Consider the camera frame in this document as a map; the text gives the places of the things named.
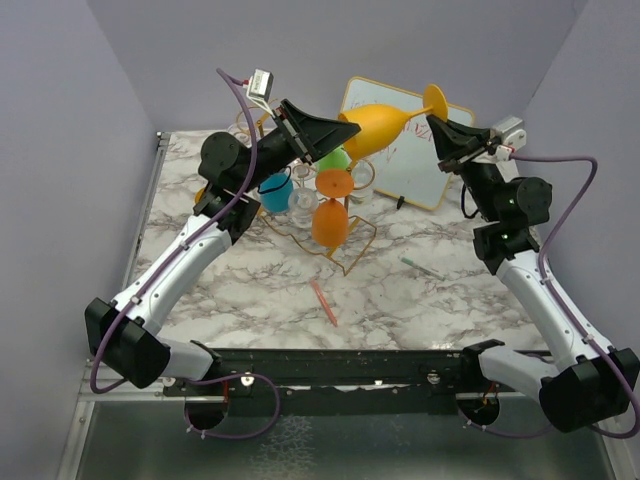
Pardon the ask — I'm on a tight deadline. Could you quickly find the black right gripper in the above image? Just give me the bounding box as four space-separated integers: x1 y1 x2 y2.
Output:
430 111 505 222

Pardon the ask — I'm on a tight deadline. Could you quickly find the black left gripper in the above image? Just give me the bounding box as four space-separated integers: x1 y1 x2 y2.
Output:
239 99 361 194

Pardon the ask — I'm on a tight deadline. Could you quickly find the green plastic wine glass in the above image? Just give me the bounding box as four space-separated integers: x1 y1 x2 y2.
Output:
315 147 351 173

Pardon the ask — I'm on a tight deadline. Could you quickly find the yellow plastic wine glass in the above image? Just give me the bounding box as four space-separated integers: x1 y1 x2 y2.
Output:
338 84 448 161
194 187 205 204

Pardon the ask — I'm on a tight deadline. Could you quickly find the blue plastic wine glass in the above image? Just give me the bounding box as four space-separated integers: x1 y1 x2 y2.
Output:
258 172 294 214

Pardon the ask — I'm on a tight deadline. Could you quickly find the orange plastic wine glass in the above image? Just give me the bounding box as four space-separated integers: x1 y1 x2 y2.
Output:
311 169 354 248

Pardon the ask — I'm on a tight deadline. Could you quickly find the clear tall wine glass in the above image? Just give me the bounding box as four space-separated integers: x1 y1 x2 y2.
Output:
227 111 251 147

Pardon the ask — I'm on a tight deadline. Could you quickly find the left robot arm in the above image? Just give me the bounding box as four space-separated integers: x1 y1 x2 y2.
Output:
84 100 361 395

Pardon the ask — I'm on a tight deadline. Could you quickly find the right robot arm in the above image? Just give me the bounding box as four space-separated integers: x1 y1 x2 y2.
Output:
427 114 639 433

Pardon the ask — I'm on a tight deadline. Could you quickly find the yellow framed whiteboard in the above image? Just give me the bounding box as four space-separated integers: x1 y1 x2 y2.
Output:
341 76 452 211

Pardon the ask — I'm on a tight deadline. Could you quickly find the white green marker pen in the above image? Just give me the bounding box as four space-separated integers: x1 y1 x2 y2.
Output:
400 256 446 281

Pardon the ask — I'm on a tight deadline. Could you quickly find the red marker pen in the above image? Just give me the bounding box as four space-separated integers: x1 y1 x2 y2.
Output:
310 280 338 327

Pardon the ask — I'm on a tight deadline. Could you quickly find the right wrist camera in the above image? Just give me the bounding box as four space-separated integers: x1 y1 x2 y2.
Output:
488 115 527 163

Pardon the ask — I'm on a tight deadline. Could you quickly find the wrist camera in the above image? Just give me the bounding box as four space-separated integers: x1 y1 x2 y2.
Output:
488 115 527 163
244 69 274 115

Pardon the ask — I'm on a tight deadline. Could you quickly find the gold wire wine glass rack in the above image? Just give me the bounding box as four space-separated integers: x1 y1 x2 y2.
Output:
234 107 379 276

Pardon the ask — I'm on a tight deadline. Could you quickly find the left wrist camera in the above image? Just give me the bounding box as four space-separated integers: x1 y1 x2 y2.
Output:
244 69 274 115

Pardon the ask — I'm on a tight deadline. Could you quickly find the black metal base frame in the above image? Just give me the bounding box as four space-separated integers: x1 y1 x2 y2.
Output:
99 344 566 417

